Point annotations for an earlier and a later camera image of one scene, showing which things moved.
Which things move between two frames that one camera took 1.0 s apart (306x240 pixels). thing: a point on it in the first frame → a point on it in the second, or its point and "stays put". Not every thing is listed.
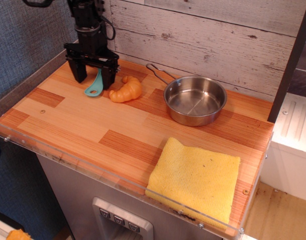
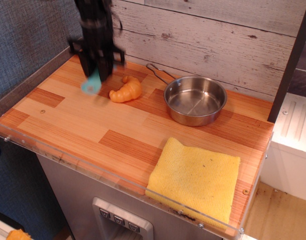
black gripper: (92, 48) → (96, 47)
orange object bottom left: (18, 234) stays put
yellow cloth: (199, 183) stays put
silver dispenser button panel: (111, 222) stays put
